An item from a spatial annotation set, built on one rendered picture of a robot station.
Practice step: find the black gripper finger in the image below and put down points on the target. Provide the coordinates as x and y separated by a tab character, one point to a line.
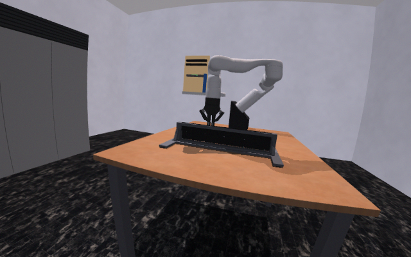
214	116
208	118

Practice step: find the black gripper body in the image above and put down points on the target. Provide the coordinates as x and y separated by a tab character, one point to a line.
212	103

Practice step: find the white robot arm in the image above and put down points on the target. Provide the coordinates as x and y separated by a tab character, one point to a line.
273	73

